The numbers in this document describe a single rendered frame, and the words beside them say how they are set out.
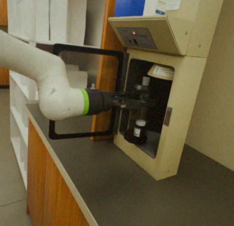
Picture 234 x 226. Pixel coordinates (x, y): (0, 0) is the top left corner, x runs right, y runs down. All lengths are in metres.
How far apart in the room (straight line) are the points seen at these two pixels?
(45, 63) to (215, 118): 0.85
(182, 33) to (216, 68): 0.51
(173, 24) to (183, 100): 0.26
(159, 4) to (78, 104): 0.40
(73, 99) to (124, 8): 0.38
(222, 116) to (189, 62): 0.48
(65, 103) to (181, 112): 0.41
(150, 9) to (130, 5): 0.08
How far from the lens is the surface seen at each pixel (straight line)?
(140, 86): 0.80
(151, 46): 0.76
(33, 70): 0.65
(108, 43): 0.95
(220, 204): 0.87
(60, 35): 1.83
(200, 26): 0.74
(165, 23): 0.64
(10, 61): 0.62
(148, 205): 0.74
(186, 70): 0.73
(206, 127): 1.19
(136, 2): 0.80
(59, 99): 0.62
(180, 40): 0.68
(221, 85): 1.13
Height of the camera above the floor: 1.42
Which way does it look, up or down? 17 degrees down
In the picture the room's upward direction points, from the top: 8 degrees clockwise
